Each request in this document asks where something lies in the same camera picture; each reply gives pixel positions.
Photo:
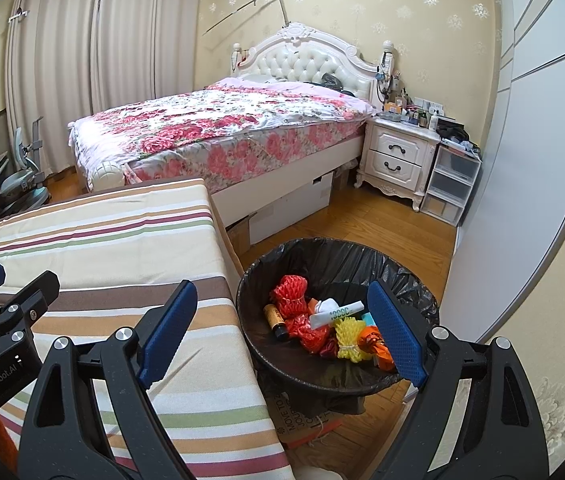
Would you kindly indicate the white bed with tufted headboard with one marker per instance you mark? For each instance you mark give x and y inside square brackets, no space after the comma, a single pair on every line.
[302,62]

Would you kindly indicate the striped tablecloth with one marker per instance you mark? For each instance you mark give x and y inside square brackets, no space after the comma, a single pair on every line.
[112,235]

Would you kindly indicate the orange printed plastic bag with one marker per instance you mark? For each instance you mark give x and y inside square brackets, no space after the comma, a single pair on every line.
[375,345]

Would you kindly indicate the printed cardboard box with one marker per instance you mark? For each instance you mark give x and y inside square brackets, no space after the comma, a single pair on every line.
[302,420]

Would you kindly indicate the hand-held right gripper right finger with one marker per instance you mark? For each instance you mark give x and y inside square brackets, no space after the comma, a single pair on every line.
[397,330]

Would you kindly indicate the black cloth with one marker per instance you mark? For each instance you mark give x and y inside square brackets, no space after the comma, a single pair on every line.
[454,132]

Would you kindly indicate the cluster of toiletry bottles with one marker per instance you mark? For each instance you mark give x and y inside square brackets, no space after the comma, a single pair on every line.
[412,110]

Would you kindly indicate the black bin liner bag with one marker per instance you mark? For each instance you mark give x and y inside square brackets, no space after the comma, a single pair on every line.
[342,265]

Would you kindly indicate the translucent plastic drawer unit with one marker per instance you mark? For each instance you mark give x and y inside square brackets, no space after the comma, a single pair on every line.
[450,180]

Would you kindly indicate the white storage box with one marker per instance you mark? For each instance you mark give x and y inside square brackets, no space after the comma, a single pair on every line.
[292,205]

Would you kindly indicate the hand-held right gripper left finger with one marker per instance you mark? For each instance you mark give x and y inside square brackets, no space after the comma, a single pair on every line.
[167,335]

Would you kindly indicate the thin metal pole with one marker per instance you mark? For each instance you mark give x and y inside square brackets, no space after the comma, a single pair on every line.
[285,10]

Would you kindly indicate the white nightstand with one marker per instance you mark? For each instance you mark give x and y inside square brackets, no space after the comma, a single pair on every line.
[397,152]

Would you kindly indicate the pink floral blanket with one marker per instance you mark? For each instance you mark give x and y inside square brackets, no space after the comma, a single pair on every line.
[212,120]

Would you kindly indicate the black trash bin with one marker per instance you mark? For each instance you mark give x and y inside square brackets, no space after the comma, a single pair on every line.
[312,375]

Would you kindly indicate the large red plastic bag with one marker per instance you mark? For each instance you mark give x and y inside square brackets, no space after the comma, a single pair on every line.
[307,335]

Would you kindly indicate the grey desk chair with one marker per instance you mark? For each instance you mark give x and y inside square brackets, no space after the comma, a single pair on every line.
[22,180]

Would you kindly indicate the small bottle with black cap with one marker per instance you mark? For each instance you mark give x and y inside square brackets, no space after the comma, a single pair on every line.
[275,317]

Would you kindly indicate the beige curtain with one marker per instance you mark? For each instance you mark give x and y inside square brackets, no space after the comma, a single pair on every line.
[52,85]
[147,35]

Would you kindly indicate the red foam fruit net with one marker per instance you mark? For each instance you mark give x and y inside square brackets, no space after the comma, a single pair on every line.
[287,292]

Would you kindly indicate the brown cardboard box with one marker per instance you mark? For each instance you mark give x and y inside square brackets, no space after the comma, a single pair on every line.
[240,232]

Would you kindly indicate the white wardrobe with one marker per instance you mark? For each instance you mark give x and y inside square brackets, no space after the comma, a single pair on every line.
[537,160]

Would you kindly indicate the dark cloth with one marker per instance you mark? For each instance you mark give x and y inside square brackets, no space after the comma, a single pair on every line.
[332,80]

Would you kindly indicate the teal powder sachet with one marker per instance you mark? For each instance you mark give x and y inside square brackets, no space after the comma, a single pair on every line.
[337,314]

